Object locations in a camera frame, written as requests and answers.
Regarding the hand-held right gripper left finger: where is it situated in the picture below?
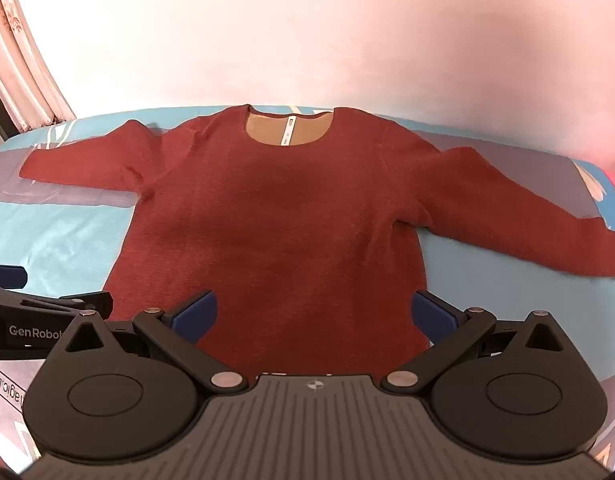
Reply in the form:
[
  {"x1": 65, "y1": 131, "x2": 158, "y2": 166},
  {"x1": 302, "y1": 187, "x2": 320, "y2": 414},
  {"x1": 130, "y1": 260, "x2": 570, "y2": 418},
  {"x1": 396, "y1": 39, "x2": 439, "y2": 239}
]
[{"x1": 62, "y1": 289, "x2": 251, "y2": 394}]

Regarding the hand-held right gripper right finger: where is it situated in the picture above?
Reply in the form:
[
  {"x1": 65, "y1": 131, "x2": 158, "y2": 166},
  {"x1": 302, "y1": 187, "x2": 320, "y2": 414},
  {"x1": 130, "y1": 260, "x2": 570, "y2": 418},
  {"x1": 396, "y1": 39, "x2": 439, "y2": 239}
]
[{"x1": 382, "y1": 290, "x2": 571, "y2": 394}]

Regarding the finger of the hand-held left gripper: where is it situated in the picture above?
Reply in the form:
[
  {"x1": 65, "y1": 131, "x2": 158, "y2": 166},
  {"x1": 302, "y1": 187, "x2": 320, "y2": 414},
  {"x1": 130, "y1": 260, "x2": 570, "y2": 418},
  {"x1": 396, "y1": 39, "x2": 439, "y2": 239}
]
[
  {"x1": 0, "y1": 282, "x2": 114, "y2": 322},
  {"x1": 0, "y1": 263, "x2": 29, "y2": 293}
]

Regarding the dark red sweater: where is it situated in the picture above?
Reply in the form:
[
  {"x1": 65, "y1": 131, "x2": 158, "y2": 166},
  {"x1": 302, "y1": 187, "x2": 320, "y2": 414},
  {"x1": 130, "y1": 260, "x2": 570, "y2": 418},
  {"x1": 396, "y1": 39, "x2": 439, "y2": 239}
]
[{"x1": 18, "y1": 103, "x2": 615, "y2": 376}]

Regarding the blue and grey printed bedsheet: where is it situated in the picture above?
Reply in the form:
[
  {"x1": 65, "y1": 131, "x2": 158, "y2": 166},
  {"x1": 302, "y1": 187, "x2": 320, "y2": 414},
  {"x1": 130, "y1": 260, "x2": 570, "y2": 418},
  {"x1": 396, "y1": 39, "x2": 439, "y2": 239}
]
[{"x1": 0, "y1": 104, "x2": 615, "y2": 463}]

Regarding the beige patterned curtain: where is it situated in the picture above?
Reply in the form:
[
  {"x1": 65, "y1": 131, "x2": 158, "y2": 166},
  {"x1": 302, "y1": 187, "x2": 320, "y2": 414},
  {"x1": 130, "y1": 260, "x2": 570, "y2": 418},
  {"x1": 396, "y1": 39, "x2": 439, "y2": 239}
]
[{"x1": 0, "y1": 0, "x2": 77, "y2": 134}]

